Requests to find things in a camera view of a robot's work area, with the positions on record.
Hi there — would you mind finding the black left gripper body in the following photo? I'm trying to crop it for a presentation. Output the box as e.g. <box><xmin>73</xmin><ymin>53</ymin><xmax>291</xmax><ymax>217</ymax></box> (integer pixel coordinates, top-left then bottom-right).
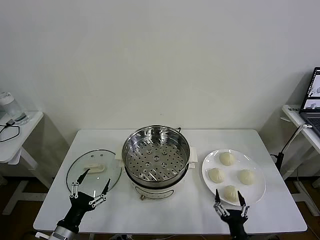
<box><xmin>56</xmin><ymin>191</ymin><xmax>96</xmax><ymax>233</ymax></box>

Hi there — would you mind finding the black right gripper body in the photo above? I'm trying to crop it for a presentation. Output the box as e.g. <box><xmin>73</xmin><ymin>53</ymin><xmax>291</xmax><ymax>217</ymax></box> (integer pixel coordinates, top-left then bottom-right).
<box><xmin>220</xmin><ymin>209</ymin><xmax>249</xmax><ymax>240</ymax></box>

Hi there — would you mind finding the dark grey open laptop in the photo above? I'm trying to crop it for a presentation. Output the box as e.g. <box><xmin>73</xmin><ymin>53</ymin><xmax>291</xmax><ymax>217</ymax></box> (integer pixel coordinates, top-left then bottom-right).
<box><xmin>298</xmin><ymin>66</ymin><xmax>320</xmax><ymax>138</ymax></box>

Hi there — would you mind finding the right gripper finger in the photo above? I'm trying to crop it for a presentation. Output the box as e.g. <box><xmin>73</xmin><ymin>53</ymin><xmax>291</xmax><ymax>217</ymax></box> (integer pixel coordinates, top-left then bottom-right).
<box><xmin>237</xmin><ymin>190</ymin><xmax>251</xmax><ymax>217</ymax></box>
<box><xmin>213</xmin><ymin>188</ymin><xmax>230</xmax><ymax>218</ymax></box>

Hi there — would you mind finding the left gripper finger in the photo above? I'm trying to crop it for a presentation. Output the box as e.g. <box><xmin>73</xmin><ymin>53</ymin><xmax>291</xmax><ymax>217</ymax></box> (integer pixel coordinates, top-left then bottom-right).
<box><xmin>89</xmin><ymin>178</ymin><xmax>112</xmax><ymax>208</ymax></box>
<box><xmin>70</xmin><ymin>168</ymin><xmax>91</xmax><ymax>199</ymax></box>

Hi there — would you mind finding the white steamed baozi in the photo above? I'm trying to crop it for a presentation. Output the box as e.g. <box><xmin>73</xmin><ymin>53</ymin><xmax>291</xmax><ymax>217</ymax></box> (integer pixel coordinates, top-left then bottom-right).
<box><xmin>219</xmin><ymin>151</ymin><xmax>237</xmax><ymax>167</ymax></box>
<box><xmin>207</xmin><ymin>167</ymin><xmax>226</xmax><ymax>184</ymax></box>
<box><xmin>223</xmin><ymin>185</ymin><xmax>241</xmax><ymax>202</ymax></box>
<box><xmin>236</xmin><ymin>169</ymin><xmax>255</xmax><ymax>185</ymax></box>

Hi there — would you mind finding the white laptop cable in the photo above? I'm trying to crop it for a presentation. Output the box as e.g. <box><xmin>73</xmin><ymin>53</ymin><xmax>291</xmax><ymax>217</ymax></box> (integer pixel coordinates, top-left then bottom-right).
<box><xmin>282</xmin><ymin>123</ymin><xmax>313</xmax><ymax>153</ymax></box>

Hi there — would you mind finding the white oval plate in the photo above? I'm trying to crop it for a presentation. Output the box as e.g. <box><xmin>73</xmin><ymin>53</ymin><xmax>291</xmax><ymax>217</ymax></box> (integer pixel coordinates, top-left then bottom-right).
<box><xmin>201</xmin><ymin>149</ymin><xmax>267</xmax><ymax>207</ymax></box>

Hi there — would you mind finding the glass lid with white handle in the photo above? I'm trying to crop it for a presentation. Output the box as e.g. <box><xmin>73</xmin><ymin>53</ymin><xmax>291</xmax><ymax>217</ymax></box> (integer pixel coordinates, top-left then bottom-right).
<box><xmin>66</xmin><ymin>149</ymin><xmax>123</xmax><ymax>200</ymax></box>

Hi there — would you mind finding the stainless steel steamer basket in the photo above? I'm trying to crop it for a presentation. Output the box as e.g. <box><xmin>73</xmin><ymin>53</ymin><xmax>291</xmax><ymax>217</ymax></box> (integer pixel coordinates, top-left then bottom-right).
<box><xmin>121</xmin><ymin>126</ymin><xmax>191</xmax><ymax>188</ymax></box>

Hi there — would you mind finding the clear bottle with white cap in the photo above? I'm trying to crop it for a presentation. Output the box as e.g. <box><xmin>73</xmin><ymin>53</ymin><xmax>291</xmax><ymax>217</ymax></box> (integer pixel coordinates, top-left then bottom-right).
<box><xmin>0</xmin><ymin>91</ymin><xmax>28</xmax><ymax>126</ymax></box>

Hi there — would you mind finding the white side table with bottle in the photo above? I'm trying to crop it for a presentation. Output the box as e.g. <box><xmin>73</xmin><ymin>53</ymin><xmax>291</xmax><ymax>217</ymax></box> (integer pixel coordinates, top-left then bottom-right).
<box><xmin>0</xmin><ymin>110</ymin><xmax>55</xmax><ymax>216</ymax></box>

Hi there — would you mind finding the thin black looped cable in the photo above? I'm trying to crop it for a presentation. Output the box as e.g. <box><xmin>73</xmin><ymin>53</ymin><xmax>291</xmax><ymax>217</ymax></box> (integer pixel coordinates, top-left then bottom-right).
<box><xmin>0</xmin><ymin>119</ymin><xmax>20</xmax><ymax>143</ymax></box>

